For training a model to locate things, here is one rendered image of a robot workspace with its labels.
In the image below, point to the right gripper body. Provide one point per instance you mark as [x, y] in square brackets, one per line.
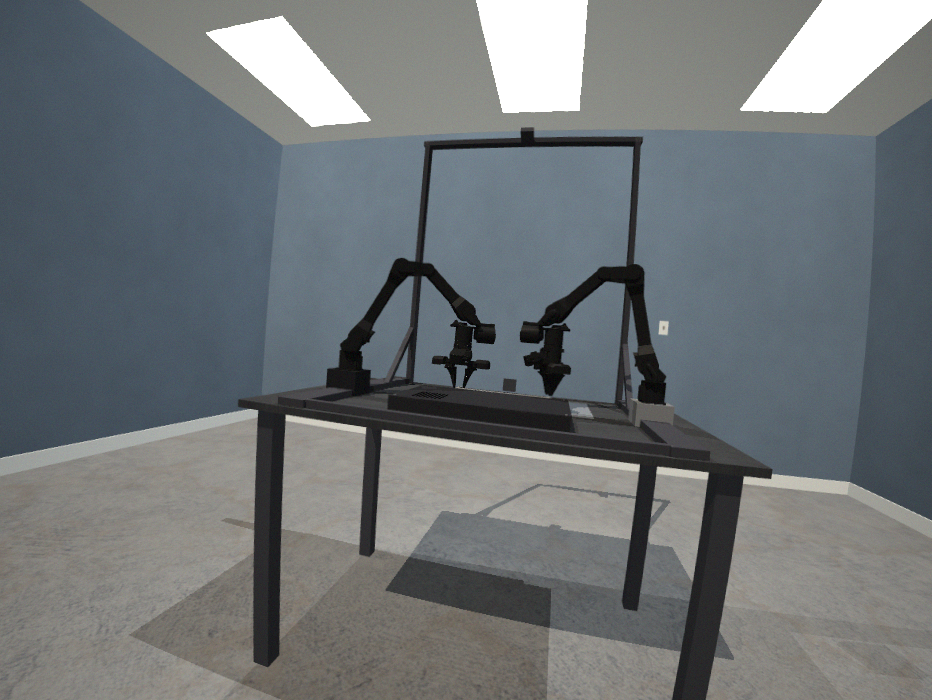
[479, 364]

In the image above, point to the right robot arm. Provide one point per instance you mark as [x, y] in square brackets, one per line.
[351, 359]

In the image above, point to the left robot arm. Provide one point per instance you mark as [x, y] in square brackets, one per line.
[651, 391]

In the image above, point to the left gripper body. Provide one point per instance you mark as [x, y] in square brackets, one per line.
[554, 353]

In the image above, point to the black metal enclosure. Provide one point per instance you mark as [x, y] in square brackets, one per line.
[482, 406]

